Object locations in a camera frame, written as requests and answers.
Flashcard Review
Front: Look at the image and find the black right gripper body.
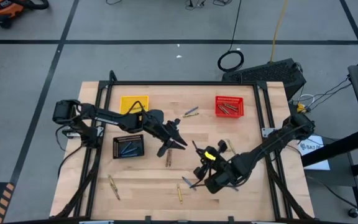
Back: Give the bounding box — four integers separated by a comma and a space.
201, 156, 241, 195

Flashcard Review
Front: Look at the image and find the yellow hanging cable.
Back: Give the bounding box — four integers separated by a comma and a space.
270, 0, 289, 63

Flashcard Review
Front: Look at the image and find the black desk support bar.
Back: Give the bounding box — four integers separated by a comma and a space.
301, 129, 358, 168

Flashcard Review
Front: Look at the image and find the black hanging cable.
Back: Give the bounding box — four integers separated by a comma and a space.
217, 0, 245, 73

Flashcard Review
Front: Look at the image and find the yellow plastic basket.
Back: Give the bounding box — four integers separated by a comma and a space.
119, 95, 150, 115

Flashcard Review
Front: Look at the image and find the red plastic basket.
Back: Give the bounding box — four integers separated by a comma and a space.
214, 95, 245, 119

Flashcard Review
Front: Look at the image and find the white paper label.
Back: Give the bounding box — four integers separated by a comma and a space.
296, 134, 331, 171

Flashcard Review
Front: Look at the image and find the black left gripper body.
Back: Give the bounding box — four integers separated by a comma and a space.
152, 119, 175, 144

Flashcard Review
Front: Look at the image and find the black plastic basket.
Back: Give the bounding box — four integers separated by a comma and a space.
112, 134, 145, 160

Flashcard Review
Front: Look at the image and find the black computer tower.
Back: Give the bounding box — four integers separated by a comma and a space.
221, 58, 307, 101

